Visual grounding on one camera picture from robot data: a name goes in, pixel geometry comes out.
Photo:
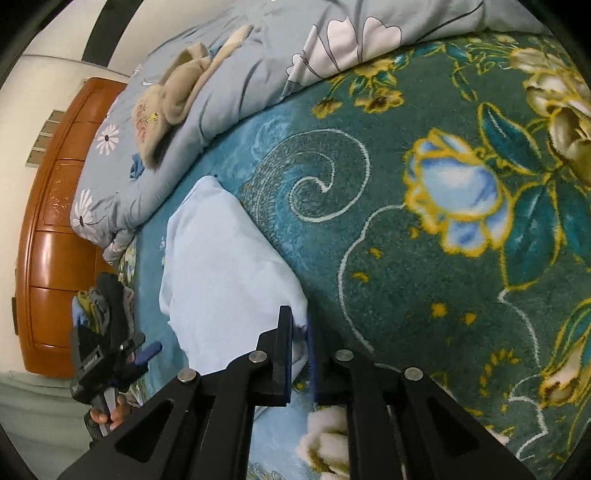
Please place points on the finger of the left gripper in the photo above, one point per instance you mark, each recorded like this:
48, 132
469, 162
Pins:
146, 354
129, 346

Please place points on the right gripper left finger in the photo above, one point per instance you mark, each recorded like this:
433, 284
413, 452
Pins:
198, 426

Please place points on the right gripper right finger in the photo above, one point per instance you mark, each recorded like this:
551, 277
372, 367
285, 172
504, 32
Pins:
402, 425

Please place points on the light blue long-sleeve shirt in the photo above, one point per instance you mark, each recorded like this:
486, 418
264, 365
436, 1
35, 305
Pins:
223, 284

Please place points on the person's left hand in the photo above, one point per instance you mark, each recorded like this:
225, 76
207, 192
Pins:
115, 418

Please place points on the grey folded garment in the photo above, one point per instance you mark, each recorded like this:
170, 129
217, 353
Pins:
99, 311

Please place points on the olive folded garment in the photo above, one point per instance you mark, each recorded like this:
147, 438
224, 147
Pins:
89, 309

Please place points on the blue folded garment on stack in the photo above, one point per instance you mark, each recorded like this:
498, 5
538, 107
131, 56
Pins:
81, 310

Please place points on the orange wooden headboard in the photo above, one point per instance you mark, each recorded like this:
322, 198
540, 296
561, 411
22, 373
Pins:
54, 263

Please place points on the dark blue garment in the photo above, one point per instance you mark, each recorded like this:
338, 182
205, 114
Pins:
137, 167

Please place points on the teal floral bed blanket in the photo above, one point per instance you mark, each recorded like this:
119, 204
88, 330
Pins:
435, 205

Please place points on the beige fuzzy sweater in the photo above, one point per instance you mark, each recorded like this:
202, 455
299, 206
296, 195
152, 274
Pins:
166, 104

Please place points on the white wardrobe black stripe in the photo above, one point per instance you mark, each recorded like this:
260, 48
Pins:
117, 35

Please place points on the grey-blue floral duvet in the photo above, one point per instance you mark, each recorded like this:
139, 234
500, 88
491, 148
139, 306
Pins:
293, 45

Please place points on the wall switch panel row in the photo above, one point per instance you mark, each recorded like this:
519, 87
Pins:
44, 138

